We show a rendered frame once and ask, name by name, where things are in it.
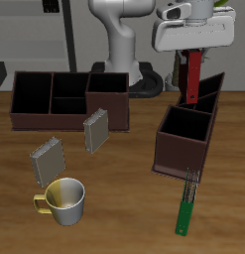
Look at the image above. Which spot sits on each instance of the white and yellow mug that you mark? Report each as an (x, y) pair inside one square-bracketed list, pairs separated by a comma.
[(69, 208)]

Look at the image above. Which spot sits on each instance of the green book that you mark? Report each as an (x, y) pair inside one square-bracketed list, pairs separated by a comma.
[(185, 216)]

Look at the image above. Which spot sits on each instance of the grey shelf unit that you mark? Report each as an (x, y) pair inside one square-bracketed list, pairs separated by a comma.
[(31, 36)]

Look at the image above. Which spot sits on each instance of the red book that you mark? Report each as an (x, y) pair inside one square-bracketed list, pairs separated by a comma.
[(194, 76)]

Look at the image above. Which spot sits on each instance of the flat black base plate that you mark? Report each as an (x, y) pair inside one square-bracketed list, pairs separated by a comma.
[(151, 85)]

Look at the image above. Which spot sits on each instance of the grey book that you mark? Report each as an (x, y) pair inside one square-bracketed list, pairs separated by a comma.
[(97, 132), (49, 163)]

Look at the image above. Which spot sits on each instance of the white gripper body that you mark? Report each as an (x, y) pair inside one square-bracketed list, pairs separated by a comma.
[(193, 34)]

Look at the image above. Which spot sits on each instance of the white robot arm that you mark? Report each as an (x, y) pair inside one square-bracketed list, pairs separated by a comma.
[(122, 39)]

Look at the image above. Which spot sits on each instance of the dark brown desk caddy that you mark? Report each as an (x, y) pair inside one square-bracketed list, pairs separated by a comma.
[(178, 152), (107, 109)]

